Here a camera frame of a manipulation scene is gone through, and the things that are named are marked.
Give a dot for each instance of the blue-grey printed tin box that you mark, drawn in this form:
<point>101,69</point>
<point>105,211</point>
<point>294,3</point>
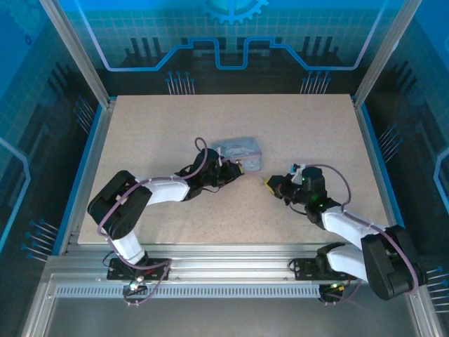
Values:
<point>238,149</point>

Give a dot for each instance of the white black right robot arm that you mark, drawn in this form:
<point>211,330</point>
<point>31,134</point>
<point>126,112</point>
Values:
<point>354,224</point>

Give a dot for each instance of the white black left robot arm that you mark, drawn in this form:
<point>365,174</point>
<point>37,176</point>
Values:
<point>165,191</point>

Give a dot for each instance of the aluminium extrusion mounting beam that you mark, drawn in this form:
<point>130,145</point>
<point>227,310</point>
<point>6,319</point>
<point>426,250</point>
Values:
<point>228,259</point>

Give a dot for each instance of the circuit board with green light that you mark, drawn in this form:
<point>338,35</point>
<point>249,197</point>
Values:
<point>333,287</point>
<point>135,287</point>

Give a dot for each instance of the grey metal front plate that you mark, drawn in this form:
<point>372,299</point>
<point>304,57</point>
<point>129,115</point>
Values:
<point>228,317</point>

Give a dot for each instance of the aluminium side rail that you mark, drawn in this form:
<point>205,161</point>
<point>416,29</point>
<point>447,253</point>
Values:
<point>94,158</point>
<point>375,158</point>

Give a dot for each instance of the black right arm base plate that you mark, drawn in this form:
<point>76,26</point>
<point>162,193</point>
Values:
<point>303,268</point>

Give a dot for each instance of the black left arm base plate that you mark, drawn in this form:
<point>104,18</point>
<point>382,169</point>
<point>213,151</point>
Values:
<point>158,265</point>

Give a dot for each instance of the aluminium frame post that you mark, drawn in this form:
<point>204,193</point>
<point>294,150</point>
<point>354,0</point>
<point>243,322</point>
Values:
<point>386,49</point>
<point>75,52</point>

